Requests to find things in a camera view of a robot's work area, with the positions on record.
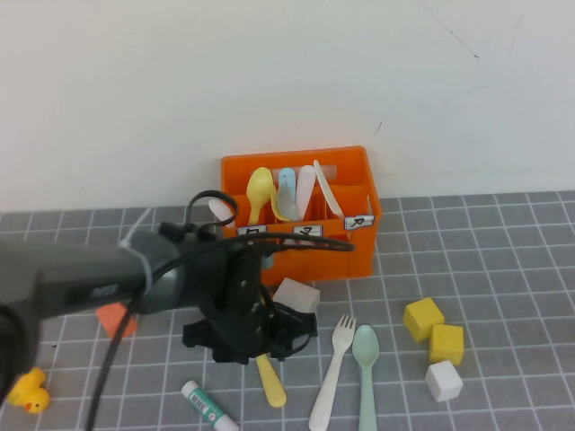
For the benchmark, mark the green white glue stick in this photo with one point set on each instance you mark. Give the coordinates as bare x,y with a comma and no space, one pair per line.
206,404

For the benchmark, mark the pale pink plastic cutlery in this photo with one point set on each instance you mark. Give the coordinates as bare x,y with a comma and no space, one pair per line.
305,184

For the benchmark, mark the white rectangular block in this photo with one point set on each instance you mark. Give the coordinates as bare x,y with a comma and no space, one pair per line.
298,294

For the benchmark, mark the yellow plastic knife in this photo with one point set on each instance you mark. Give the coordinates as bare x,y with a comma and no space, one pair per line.
273,386

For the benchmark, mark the light blue plastic cutlery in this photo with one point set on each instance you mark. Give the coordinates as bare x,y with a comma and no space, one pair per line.
287,177

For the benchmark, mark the orange plastic cutlery holder crate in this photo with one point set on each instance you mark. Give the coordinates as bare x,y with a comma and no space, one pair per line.
359,260

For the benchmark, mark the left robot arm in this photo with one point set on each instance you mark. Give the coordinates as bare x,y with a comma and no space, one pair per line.
90,278

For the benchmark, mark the yellow foam cube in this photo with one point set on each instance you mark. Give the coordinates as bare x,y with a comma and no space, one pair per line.
446,343
422,316

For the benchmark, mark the mint green plastic spoon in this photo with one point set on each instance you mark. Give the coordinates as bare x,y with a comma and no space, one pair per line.
365,345

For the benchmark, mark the orange foam cube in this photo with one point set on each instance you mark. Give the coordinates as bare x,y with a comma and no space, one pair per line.
110,321

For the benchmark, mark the grey plastic fork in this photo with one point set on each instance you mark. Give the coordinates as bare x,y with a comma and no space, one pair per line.
290,207

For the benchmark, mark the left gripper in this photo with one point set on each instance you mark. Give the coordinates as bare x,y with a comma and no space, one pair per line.
242,334

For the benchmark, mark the white plastic spoon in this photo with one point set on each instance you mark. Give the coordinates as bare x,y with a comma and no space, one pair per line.
220,207

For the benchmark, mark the white plastic fork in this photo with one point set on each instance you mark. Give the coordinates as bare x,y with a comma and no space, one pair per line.
332,372

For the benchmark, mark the white foam cube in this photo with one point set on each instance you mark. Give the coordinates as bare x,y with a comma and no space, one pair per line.
444,380

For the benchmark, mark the yellow plastic spoon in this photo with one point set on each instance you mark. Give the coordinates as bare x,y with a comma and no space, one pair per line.
259,186

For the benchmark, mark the white plastic knife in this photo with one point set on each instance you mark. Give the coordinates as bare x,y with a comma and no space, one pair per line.
325,188

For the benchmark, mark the yellow plastic fork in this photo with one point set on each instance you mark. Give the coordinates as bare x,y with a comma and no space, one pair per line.
276,206

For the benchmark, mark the yellow rubber duck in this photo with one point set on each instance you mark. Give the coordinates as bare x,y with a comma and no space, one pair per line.
31,395

